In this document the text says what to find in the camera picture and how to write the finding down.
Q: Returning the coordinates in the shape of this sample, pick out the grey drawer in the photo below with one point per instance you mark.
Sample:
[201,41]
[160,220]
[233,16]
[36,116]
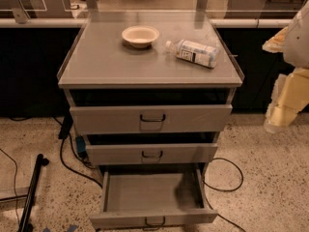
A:
[150,119]
[150,153]
[152,199]

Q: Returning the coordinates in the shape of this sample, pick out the black stand leg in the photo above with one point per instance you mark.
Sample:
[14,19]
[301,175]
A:
[25,225]

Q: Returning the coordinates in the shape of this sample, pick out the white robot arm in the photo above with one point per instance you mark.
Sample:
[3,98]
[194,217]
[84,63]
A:
[293,40]

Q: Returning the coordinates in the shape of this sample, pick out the grey drawer cabinet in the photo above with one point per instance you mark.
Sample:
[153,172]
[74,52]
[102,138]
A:
[105,70]

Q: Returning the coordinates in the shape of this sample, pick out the white paper bowl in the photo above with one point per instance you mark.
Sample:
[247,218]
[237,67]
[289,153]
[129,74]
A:
[140,36]

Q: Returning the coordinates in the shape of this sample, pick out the grey middle drawer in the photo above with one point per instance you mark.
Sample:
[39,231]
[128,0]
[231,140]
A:
[150,153]

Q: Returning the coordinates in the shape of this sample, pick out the grey bottom drawer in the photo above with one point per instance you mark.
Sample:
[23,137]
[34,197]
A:
[152,199]

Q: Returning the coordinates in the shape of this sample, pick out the white horizontal rail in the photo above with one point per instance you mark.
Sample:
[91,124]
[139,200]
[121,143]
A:
[76,23]

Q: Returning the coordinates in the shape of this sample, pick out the clear plastic water bottle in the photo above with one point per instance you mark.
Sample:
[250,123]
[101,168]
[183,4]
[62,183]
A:
[197,53]

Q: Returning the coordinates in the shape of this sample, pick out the grey top drawer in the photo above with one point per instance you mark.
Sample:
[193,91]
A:
[150,119]

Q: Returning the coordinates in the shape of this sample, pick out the black power adapter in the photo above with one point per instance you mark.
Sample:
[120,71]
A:
[65,127]

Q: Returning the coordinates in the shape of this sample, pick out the tan padded gripper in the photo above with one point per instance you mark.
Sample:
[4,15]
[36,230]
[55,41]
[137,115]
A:
[297,43]

